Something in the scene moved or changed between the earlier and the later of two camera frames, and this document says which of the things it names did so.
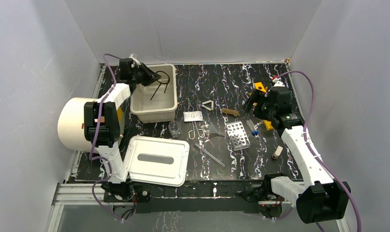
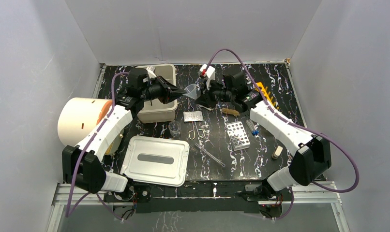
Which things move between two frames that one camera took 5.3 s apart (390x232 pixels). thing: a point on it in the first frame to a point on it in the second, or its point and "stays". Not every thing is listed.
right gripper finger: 248,105 to 202,98
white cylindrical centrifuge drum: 70,124 stays
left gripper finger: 147,76 to 174,92
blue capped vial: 256,131 stays
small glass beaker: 174,128 stays
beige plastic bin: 157,102 stays
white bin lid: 157,161 stays
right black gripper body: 262,109 to 218,94
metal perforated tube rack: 238,135 stays
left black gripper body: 145,76 to 163,90
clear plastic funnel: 213,130 to 191,91
